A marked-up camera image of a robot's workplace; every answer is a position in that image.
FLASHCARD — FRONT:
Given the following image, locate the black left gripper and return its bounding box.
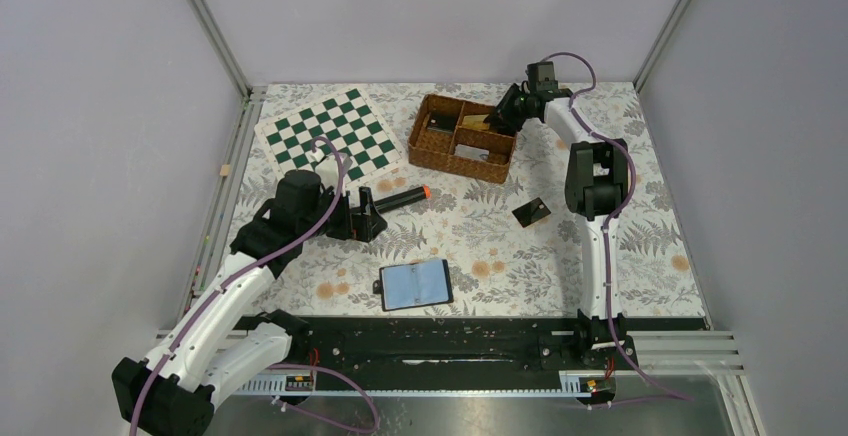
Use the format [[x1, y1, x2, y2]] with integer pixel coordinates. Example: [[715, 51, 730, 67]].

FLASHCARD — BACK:
[[300, 181, 387, 242]]

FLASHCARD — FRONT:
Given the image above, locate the black leather card holder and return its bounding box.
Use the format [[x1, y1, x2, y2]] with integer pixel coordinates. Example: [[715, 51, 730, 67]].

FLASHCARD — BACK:
[[372, 259, 454, 312]]

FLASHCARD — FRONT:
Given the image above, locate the black VIP card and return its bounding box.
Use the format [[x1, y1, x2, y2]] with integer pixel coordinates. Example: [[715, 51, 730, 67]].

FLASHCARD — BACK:
[[512, 197, 551, 228]]

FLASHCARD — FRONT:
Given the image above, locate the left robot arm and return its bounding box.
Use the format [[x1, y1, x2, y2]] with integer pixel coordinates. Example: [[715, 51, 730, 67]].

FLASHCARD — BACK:
[[111, 170, 387, 435]]

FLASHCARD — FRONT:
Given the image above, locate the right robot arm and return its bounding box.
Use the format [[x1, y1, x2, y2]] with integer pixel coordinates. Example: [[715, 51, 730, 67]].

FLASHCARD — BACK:
[[485, 57, 638, 369]]

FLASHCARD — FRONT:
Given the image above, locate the tan card in basket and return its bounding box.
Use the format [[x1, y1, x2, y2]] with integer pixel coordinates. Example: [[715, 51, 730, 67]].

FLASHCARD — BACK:
[[459, 114, 491, 131]]

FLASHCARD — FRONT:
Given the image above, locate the white card in basket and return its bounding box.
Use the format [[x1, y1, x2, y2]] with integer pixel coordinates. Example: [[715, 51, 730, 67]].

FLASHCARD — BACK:
[[453, 144, 490, 162]]

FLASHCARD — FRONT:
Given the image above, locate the black flashlight orange tip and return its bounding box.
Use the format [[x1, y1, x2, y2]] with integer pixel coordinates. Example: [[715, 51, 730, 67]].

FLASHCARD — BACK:
[[374, 185, 431, 214]]

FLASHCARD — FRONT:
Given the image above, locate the brown wicker divided basket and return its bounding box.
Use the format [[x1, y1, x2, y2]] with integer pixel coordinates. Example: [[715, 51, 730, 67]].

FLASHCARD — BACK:
[[407, 94, 516, 184]]

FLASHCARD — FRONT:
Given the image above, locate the black item in basket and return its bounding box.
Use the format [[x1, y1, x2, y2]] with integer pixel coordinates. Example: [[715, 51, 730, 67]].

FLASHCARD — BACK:
[[426, 111, 458, 135]]

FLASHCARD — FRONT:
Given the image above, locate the green white chessboard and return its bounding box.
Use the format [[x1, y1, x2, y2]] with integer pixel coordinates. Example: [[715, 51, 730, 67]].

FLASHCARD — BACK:
[[254, 86, 406, 188]]

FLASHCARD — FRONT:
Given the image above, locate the floral table mat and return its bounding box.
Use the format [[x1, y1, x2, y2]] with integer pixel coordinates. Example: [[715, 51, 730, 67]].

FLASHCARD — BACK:
[[252, 82, 706, 318]]

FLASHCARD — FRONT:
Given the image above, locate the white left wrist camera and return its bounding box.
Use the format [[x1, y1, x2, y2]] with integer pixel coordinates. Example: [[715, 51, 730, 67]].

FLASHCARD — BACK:
[[306, 149, 350, 188]]

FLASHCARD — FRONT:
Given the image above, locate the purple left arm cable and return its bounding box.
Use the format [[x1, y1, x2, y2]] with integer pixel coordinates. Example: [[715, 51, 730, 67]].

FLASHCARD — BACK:
[[129, 136, 382, 436]]

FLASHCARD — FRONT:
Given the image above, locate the aluminium slotted rail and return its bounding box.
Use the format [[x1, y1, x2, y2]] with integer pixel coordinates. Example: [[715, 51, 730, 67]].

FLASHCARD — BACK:
[[155, 330, 743, 400]]

